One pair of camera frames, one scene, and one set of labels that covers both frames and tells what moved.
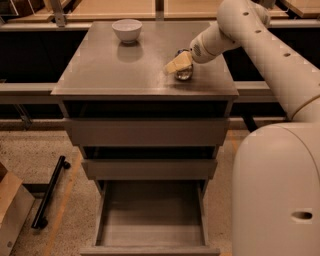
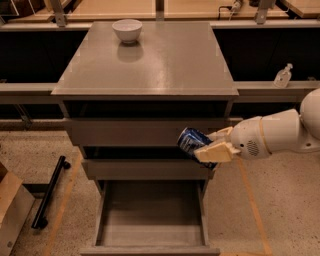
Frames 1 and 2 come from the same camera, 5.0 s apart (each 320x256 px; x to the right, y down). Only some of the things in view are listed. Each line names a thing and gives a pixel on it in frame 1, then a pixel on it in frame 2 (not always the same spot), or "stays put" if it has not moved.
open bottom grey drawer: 152,218 stays put
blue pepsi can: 186,73 -> 190,139
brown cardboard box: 16,204 stays put
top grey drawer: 147,132 stays put
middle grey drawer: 150,169 stays put
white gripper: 198,52 -> 247,137
